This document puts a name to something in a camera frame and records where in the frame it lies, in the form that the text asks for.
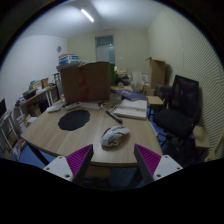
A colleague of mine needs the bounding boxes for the small wooden side table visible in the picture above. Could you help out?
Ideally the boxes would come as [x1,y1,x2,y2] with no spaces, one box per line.
[146,95,165,108]

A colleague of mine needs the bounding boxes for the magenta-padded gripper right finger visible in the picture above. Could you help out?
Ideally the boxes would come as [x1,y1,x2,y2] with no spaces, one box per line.
[133,143,184,188]

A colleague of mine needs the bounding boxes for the blue book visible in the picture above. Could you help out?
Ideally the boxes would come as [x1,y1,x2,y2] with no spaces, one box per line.
[116,88,148,102]

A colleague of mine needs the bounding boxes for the black pen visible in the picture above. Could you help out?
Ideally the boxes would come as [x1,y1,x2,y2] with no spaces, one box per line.
[105,109,123,124]

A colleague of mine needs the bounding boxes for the cluttered wooden shelf unit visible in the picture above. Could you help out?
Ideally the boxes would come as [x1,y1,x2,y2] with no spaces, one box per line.
[13,77,63,125]

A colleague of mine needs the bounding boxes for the tall open cardboard box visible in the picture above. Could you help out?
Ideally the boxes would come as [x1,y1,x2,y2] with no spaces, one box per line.
[145,56,168,90]

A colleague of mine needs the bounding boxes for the black oval mouse pad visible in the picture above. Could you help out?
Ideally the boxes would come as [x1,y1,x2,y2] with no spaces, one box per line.
[57,109,92,132]

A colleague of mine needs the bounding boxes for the ceiling tube light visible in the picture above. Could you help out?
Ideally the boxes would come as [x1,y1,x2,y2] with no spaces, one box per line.
[80,8,95,24]

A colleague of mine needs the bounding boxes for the white remote control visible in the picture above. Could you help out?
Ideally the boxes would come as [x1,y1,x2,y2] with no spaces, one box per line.
[64,101,83,112]

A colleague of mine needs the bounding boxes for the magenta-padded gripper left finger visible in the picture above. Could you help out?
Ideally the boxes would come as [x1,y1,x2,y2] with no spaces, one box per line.
[43,143,95,188]

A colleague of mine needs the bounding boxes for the white grey computer mouse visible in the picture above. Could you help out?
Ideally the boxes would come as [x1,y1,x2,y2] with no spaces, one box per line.
[100,125,131,148]

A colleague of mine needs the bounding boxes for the grey door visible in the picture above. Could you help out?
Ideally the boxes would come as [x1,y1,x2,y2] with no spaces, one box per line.
[94,34,116,64]

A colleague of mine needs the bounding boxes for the blue white printed box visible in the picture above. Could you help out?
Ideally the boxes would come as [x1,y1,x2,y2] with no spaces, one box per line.
[58,53,80,65]

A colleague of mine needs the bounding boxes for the black office chair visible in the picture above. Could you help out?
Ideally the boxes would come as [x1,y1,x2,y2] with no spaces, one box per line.
[152,74,203,158]

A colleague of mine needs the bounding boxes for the large brown cardboard box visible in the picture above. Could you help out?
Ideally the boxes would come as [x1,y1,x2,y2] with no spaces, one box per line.
[59,61,112,105]

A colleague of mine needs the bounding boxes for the thick white book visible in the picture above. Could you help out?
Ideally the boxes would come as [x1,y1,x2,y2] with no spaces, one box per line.
[113,98,149,121]

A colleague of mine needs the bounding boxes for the small white flat device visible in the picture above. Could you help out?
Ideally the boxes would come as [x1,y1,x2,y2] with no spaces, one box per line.
[46,104,62,114]

